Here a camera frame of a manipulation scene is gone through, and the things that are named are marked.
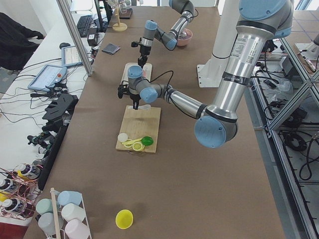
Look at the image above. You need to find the black tool holder stand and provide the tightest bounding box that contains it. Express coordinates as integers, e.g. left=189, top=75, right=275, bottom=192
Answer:
left=38, top=94, right=79, bottom=191

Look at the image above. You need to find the white ceramic spoon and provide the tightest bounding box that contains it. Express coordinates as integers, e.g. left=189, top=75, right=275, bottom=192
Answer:
left=127, top=104, right=151, bottom=110

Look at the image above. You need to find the dark brown tray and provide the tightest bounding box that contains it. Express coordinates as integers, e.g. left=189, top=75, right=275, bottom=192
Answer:
left=119, top=8, right=133, bottom=19

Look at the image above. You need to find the dark grey folded cloth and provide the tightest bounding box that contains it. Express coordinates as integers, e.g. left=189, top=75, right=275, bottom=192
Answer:
left=102, top=43, right=121, bottom=55

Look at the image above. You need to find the grey cup on rack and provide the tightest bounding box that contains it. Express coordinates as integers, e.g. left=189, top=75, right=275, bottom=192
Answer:
left=38, top=212, right=56, bottom=235

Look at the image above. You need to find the wooden mug tree stand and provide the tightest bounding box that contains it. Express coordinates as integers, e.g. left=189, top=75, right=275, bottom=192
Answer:
left=107, top=0, right=127, bottom=32

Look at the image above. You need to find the black power adapter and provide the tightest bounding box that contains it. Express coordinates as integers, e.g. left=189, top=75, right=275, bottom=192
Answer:
left=87, top=28, right=99, bottom=46

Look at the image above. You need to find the cream serving tray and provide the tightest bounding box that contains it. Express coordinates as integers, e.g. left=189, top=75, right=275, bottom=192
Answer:
left=121, top=63, right=152, bottom=84

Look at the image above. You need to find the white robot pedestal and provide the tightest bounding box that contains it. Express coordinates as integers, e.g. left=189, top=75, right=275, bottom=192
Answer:
left=197, top=0, right=239, bottom=88

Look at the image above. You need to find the large pink bowl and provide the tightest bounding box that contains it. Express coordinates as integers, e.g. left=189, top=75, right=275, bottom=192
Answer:
left=177, top=28, right=193, bottom=47

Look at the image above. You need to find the white cup on rack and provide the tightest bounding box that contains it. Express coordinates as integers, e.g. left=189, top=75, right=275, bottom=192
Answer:
left=61, top=203, right=85, bottom=222

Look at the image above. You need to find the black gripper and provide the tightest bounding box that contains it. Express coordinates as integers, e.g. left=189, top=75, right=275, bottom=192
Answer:
left=138, top=45, right=151, bottom=68
left=130, top=93, right=140, bottom=110

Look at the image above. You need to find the lemon slice toy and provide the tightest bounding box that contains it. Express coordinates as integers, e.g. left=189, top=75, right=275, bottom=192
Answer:
left=122, top=140, right=135, bottom=149

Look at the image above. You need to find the paint bottle yellow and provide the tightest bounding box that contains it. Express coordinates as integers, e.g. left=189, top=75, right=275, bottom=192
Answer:
left=15, top=164, right=41, bottom=180

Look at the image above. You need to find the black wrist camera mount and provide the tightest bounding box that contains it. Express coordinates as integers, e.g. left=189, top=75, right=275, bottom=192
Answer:
left=118, top=84, right=130, bottom=99

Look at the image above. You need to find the blue cup on rack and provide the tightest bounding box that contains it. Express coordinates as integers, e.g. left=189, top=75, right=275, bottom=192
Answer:
left=57, top=191, right=81, bottom=206

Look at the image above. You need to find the blue teach pendant tablet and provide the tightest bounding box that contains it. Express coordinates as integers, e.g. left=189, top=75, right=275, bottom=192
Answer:
left=27, top=64, right=67, bottom=92

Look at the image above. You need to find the copper wire bottle rack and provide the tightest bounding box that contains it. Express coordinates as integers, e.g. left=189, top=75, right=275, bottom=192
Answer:
left=0, top=168, right=40, bottom=220

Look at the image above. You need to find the black keyboard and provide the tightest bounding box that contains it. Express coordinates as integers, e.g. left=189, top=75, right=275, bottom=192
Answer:
left=76, top=15, right=93, bottom=38

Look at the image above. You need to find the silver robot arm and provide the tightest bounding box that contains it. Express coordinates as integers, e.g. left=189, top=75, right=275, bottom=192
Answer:
left=131, top=0, right=196, bottom=67
left=118, top=0, right=294, bottom=148

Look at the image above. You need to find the mint green cup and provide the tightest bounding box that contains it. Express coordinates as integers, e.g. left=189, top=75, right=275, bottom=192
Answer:
left=35, top=198, right=53, bottom=215

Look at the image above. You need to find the aluminium frame post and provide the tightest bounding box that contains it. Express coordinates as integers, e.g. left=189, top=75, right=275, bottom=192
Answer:
left=56, top=0, right=93, bottom=77

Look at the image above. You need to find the wooden cup rack post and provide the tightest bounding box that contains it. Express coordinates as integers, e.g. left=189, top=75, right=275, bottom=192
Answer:
left=50, top=188, right=61, bottom=239

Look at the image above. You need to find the green lime toy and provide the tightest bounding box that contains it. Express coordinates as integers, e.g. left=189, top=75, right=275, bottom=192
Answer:
left=141, top=136, right=154, bottom=146

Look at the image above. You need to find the computer mouse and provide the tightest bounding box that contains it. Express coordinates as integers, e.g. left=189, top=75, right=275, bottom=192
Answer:
left=59, top=42, right=70, bottom=49

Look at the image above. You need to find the pink cup on rack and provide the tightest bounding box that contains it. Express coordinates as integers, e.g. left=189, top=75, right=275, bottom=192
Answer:
left=65, top=219, right=90, bottom=239

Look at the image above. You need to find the black jacket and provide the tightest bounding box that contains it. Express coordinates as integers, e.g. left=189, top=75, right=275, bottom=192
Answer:
left=0, top=12, right=44, bottom=71

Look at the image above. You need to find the bamboo cutting board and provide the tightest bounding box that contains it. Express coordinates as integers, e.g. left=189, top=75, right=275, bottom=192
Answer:
left=119, top=106, right=161, bottom=153

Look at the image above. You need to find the white toy steamed bun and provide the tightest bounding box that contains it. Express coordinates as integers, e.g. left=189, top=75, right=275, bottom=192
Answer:
left=118, top=132, right=128, bottom=143

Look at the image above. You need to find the lemon half toy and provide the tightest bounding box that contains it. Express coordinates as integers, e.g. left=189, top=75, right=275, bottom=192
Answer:
left=132, top=141, right=145, bottom=151

